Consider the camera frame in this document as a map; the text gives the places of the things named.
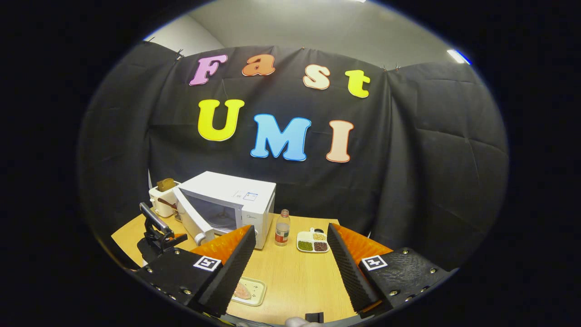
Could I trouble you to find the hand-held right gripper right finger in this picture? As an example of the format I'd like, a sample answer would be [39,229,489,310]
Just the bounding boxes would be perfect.
[326,223,455,319]

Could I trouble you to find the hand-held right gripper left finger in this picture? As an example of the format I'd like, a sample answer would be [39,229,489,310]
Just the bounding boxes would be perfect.
[135,224,257,318]

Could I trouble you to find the white microwave oven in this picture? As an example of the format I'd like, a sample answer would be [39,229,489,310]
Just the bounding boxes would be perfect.
[172,171,276,250]

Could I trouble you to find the pale green rectangular plate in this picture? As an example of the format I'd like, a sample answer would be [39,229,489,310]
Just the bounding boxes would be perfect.
[231,276,267,307]

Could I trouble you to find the white toaster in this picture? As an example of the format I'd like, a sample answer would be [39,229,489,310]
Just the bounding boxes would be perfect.
[149,182,182,218]

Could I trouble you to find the white divided dish with beans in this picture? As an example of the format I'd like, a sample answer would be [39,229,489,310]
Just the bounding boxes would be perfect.
[296,228,330,253]

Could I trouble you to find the clear bottle red label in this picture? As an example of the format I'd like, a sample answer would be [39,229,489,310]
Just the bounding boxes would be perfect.
[275,209,291,247]

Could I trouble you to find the ceiling light panel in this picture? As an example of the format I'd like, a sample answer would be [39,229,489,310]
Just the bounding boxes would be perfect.
[447,49,472,65]

